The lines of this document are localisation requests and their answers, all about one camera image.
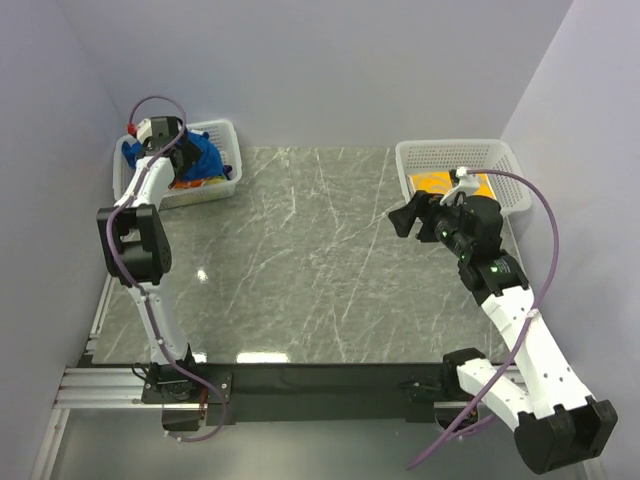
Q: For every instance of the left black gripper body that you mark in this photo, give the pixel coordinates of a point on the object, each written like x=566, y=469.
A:
x=190, y=155

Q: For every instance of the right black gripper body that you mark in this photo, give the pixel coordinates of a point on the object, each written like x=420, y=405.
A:
x=440, y=223

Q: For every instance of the blue towel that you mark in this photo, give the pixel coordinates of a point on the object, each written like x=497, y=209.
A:
x=200, y=160

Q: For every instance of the yellow duck towel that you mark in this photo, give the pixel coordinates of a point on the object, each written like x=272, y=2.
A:
x=440, y=183

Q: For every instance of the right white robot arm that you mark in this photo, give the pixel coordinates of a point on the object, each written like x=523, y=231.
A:
x=555, y=418

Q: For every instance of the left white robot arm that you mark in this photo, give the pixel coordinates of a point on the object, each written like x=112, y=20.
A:
x=138, y=254

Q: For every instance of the left white plastic basket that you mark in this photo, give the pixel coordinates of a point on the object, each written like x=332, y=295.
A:
x=221, y=134

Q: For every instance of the white plastic basket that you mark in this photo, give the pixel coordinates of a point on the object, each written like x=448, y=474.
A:
x=424, y=156
x=221, y=134

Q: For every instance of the orange towel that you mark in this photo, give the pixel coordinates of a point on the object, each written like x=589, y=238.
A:
x=194, y=184

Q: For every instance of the right white plastic basket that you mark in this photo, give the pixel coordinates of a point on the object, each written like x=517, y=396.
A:
x=424, y=156

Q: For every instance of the black base beam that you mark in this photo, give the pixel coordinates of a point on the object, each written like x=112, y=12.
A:
x=270, y=392

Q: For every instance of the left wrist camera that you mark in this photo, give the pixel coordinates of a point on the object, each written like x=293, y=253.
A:
x=141, y=127

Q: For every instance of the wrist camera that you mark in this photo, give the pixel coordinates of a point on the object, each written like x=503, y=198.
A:
x=141, y=127
x=463, y=184

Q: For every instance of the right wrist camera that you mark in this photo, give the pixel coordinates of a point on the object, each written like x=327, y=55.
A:
x=463, y=184

